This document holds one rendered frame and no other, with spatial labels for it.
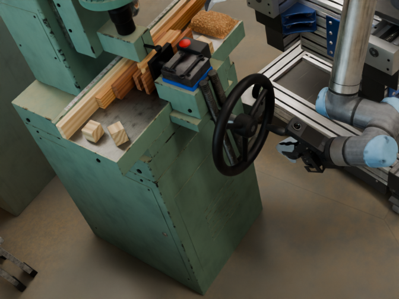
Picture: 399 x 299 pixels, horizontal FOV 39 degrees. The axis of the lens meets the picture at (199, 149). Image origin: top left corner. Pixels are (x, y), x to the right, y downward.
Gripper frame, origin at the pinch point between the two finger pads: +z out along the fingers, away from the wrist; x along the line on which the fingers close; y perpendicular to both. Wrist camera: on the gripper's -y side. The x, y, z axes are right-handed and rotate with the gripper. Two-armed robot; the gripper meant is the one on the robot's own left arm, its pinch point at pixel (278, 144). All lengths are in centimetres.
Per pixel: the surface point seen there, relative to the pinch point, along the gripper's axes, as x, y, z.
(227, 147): -8.3, -7.7, 8.8
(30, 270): -61, 11, 109
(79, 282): -53, 24, 94
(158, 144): -21.2, -22.6, 14.2
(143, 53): -5.2, -41.7, 17.1
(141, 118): -20.2, -31.4, 13.5
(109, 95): -18.4, -39.2, 22.8
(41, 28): -15, -62, 35
